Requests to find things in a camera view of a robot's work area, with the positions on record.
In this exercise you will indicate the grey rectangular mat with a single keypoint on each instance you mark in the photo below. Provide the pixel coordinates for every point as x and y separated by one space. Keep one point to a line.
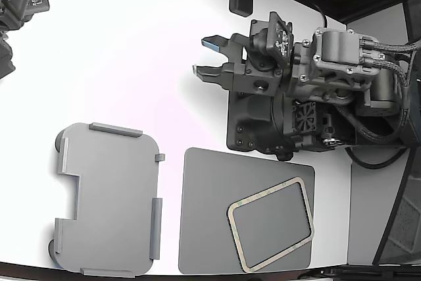
204 212

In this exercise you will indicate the beige rectangular frame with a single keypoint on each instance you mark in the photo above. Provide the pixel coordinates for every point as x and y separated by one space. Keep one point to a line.
307 208

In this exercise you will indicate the grey holder with black legs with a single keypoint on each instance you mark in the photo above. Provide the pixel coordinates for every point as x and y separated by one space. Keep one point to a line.
108 195

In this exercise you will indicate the black six-joint robot arm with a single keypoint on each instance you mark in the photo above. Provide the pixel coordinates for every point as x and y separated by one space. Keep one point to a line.
335 64

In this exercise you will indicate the black diagonal strut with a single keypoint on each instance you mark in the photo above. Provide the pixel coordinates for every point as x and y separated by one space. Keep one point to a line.
394 208

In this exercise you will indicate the wrist camera with circuit board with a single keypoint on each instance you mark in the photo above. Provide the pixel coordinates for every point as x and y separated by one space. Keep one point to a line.
279 35

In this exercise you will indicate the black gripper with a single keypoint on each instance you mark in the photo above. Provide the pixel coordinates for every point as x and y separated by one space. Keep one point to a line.
256 80

